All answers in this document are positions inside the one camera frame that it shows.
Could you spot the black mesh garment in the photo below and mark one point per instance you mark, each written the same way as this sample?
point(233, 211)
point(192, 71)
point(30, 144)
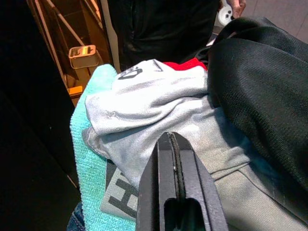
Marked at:
point(262, 79)

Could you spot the white handheld controller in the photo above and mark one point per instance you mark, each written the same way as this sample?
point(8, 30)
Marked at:
point(225, 13)

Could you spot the grey sweatpants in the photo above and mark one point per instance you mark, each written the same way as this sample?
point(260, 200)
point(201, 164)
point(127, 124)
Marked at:
point(255, 199)

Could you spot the teal microfibre towel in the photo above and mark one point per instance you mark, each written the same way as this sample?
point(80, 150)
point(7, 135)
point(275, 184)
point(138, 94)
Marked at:
point(92, 154)

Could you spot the blue denim garment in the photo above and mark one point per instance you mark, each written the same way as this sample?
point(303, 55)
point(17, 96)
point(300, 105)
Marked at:
point(75, 219)

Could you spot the red garment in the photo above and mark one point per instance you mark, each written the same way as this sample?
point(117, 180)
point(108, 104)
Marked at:
point(185, 66)

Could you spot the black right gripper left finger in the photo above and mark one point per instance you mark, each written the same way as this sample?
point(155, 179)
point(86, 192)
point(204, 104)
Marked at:
point(154, 187)

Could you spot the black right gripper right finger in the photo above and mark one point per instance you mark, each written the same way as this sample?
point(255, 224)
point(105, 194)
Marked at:
point(202, 187)

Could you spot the person in black clothes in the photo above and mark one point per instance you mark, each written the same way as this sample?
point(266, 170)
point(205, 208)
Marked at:
point(166, 29)

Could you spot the grey garment with black print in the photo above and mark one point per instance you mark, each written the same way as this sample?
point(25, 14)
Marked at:
point(154, 106)

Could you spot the person's hand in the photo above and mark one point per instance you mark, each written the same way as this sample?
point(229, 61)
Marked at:
point(238, 8)

